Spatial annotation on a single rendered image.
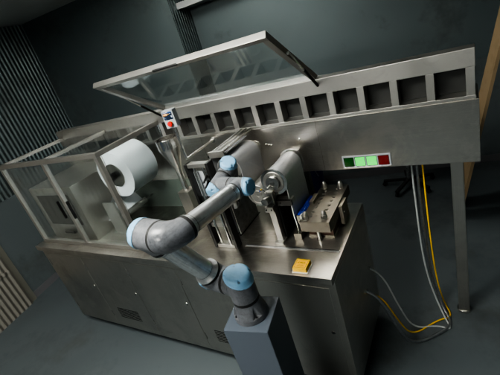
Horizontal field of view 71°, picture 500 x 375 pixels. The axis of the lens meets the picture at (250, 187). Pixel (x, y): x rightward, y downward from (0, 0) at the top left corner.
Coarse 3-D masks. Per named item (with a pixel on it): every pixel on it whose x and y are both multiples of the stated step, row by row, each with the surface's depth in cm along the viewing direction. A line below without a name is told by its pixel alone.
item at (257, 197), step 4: (272, 164) 207; (268, 168) 204; (260, 176) 197; (256, 180) 196; (260, 180) 192; (256, 184) 189; (260, 184) 188; (256, 188) 189; (260, 188) 188; (264, 188) 187; (256, 192) 190; (260, 192) 189; (252, 196) 193; (256, 196) 191; (260, 196) 190; (252, 200) 194; (256, 200) 193; (260, 200) 192; (260, 204) 192
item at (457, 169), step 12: (456, 168) 184; (456, 180) 187; (456, 192) 190; (456, 204) 193; (456, 216) 196; (456, 228) 200; (456, 240) 203; (456, 252) 207; (456, 264) 211; (468, 276) 211; (468, 288) 215; (468, 300) 219; (468, 312) 223
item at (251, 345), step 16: (272, 304) 153; (272, 320) 146; (240, 336) 146; (256, 336) 143; (272, 336) 144; (288, 336) 162; (240, 352) 151; (256, 352) 148; (272, 352) 145; (288, 352) 159; (240, 368) 157; (256, 368) 154; (272, 368) 150; (288, 368) 157
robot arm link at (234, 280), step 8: (232, 264) 147; (240, 264) 146; (224, 272) 144; (232, 272) 143; (240, 272) 142; (248, 272) 142; (224, 280) 141; (232, 280) 139; (240, 280) 139; (248, 280) 140; (224, 288) 144; (232, 288) 139; (240, 288) 139; (248, 288) 140; (256, 288) 145; (232, 296) 143; (240, 296) 141; (248, 296) 142; (256, 296) 145; (240, 304) 143; (248, 304) 143
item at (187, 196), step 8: (160, 152) 215; (168, 152) 213; (176, 152) 216; (168, 160) 218; (176, 160) 218; (176, 168) 221; (184, 176) 226; (184, 184) 227; (184, 192) 227; (192, 192) 228; (184, 200) 230; (192, 200) 228; (192, 208) 230
